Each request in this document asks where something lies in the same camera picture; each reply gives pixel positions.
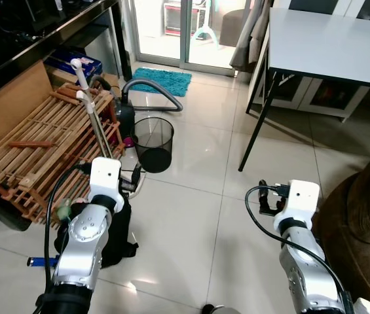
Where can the black glossy counter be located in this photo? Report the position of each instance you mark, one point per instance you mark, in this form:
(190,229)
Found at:
(21,33)

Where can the black vacuum cleaner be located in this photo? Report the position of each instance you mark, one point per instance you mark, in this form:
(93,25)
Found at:
(124,118)

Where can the small blue object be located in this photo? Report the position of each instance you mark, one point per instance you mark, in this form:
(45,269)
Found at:
(40,261)

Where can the blue printed box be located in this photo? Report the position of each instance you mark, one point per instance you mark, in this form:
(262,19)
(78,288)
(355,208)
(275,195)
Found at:
(73,64)

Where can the white low cabinet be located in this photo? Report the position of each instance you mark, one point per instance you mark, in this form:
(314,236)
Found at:
(315,95)

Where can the wooden slatted folding rack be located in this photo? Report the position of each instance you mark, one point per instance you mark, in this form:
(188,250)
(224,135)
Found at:
(34,150)

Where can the glass sliding door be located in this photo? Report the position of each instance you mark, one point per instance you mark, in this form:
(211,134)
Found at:
(184,29)

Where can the brown cardboard box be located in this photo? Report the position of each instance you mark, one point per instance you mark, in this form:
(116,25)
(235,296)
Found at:
(8,104)

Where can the beige curtain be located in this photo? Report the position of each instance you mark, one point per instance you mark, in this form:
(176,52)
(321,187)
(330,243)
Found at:
(250,36)

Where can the black mesh wastebasket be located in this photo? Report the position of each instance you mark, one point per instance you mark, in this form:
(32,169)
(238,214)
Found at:
(153,140)

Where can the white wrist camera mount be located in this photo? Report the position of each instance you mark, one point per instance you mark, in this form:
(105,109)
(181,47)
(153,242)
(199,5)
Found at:
(105,180)
(300,203)

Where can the teal floor mat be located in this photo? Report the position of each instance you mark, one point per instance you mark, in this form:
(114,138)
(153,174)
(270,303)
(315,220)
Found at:
(162,81)

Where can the reddish wooden stick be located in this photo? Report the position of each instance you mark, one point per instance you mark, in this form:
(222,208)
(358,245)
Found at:
(33,144)

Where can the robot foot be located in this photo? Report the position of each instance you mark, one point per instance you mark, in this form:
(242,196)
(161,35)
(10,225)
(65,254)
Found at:
(217,309)

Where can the grey table with black legs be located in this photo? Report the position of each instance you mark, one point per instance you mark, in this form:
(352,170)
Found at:
(332,46)

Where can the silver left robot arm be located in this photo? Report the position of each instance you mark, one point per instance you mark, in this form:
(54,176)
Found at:
(83,242)

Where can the white dustpan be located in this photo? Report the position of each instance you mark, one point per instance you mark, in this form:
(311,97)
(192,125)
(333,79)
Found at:
(134,163)

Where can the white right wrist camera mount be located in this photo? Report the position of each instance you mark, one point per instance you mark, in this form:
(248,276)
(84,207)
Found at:
(300,203)

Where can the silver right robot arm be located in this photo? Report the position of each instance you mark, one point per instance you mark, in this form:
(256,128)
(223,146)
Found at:
(309,268)

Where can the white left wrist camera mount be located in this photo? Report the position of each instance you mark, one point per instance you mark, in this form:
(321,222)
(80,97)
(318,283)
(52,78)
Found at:
(105,180)

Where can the black bag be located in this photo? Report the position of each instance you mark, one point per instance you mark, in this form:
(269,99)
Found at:
(120,229)

